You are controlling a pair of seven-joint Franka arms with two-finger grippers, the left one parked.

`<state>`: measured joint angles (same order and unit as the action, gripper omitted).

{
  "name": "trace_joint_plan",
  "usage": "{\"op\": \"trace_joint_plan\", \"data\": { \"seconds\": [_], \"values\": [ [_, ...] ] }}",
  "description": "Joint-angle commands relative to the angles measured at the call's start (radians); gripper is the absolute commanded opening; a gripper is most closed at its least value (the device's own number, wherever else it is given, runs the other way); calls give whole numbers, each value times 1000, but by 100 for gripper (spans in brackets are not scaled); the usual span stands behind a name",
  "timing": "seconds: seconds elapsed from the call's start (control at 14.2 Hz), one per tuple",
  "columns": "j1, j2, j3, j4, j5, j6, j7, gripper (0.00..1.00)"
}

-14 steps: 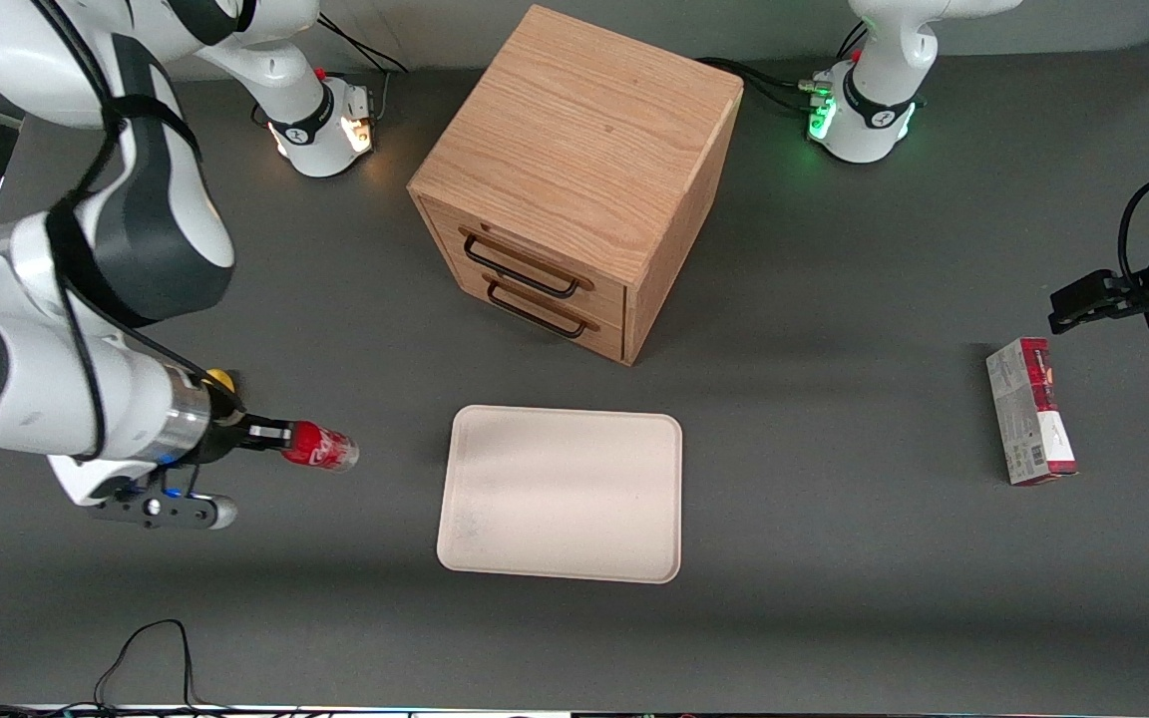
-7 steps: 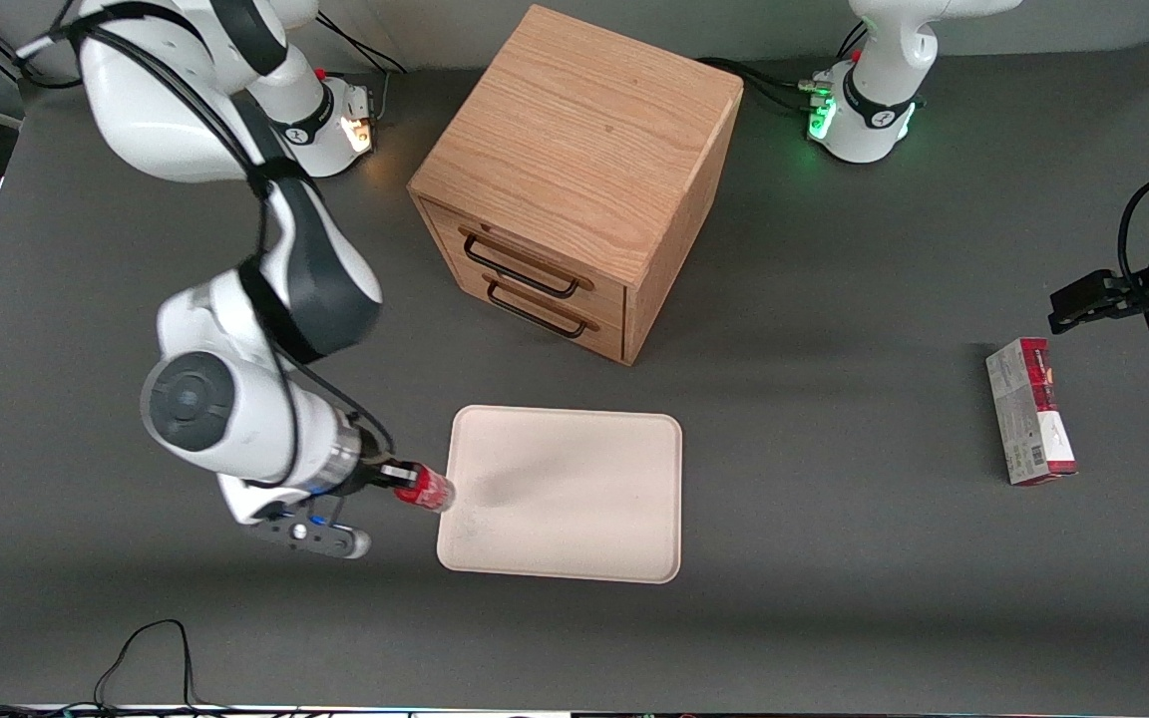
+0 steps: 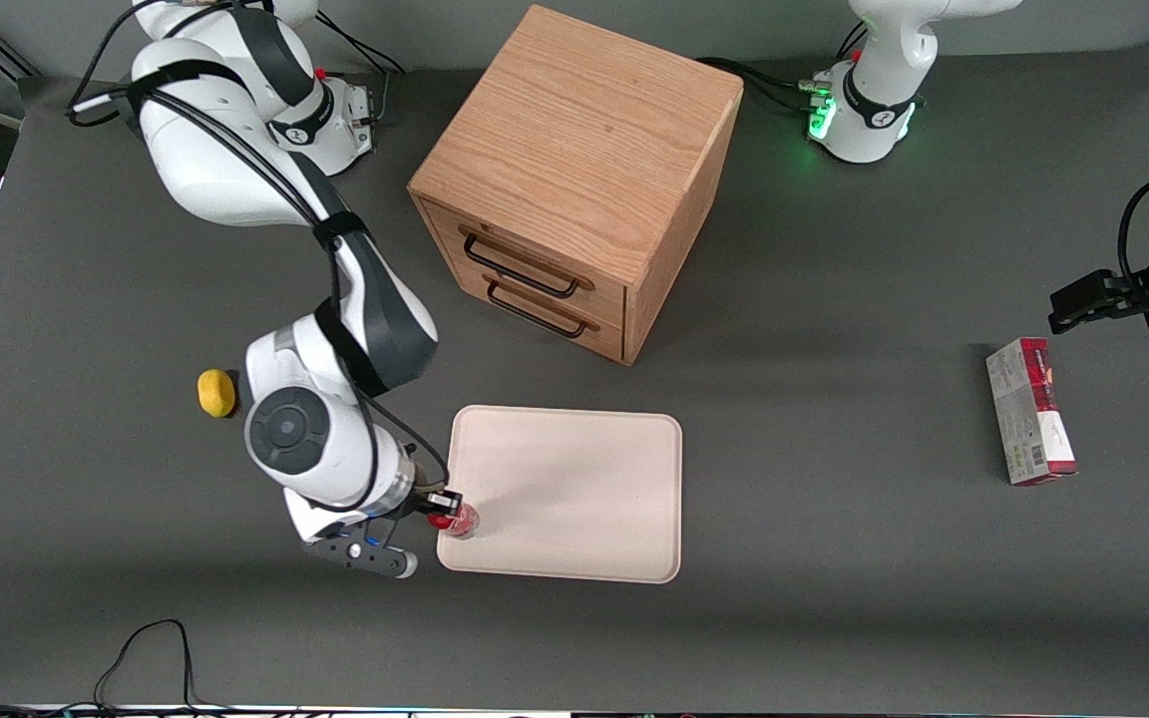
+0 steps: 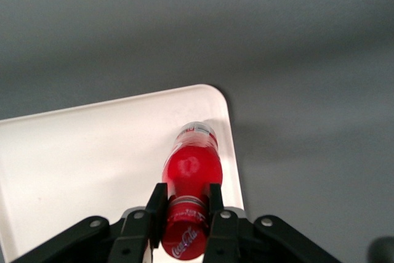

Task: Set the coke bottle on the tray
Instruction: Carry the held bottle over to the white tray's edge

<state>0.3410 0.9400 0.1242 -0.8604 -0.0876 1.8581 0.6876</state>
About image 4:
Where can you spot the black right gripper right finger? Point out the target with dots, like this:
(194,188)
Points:
(215,207)

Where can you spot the beige plastic tray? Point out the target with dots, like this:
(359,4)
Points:
(92,152)

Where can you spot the red coke bottle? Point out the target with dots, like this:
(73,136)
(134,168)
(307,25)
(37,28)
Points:
(192,167)

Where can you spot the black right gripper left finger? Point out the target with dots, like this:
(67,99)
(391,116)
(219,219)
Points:
(157,210)

